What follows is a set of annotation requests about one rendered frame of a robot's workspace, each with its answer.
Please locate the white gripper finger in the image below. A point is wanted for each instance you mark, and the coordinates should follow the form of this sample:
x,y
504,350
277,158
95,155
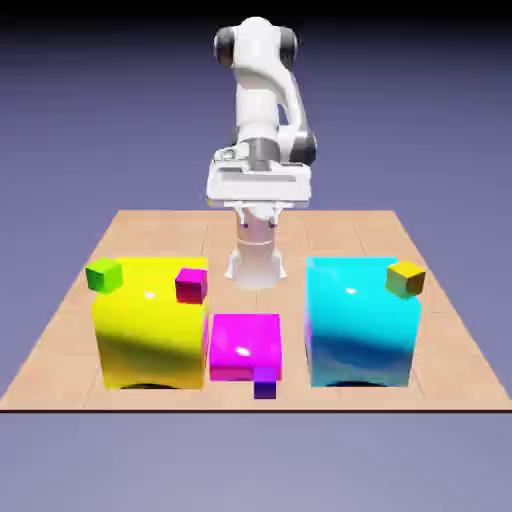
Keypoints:
x,y
242,216
273,216

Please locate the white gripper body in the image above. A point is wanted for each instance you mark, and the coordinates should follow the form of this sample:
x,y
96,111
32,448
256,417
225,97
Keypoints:
x,y
258,186

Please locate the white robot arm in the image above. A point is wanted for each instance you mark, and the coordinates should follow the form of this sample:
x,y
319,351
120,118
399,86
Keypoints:
x,y
256,100

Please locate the small magenta cube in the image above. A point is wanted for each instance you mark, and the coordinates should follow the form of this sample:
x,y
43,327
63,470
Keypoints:
x,y
191,285

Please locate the small yellow cube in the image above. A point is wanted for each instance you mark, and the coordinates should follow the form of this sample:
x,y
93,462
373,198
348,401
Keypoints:
x,y
404,279

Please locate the small green cube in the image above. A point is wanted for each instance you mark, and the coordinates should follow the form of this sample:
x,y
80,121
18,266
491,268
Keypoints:
x,y
104,275

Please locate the small purple cube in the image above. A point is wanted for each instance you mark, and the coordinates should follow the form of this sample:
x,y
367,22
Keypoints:
x,y
264,383

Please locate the large magenta box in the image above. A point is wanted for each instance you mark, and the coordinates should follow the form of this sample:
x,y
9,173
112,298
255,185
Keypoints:
x,y
244,344

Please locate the large cyan box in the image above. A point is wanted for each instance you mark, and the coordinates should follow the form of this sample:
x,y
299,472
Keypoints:
x,y
360,324

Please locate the large yellow box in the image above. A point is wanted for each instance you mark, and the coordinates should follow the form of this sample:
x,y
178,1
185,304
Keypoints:
x,y
152,324

